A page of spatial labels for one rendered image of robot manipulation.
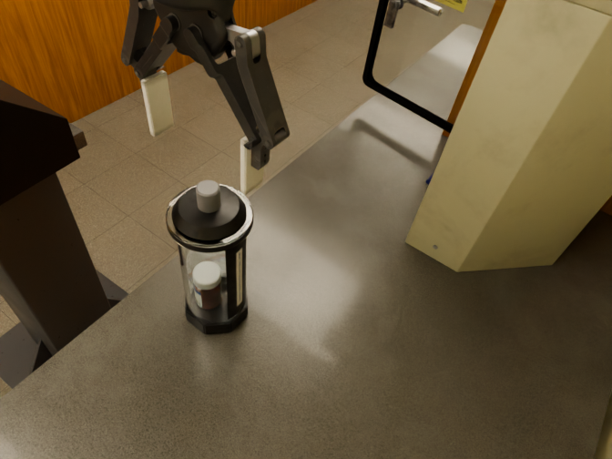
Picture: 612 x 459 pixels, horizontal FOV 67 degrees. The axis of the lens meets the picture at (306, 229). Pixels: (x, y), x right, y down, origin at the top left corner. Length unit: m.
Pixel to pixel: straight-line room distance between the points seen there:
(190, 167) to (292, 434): 1.88
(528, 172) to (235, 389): 0.53
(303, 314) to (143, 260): 1.35
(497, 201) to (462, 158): 0.09
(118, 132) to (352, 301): 2.07
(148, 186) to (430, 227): 1.70
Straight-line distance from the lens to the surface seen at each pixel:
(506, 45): 0.66
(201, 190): 0.55
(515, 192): 0.76
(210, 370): 0.72
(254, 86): 0.40
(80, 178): 2.45
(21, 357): 1.92
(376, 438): 0.71
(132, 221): 2.19
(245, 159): 0.45
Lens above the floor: 1.60
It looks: 49 degrees down
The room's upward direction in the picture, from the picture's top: 9 degrees clockwise
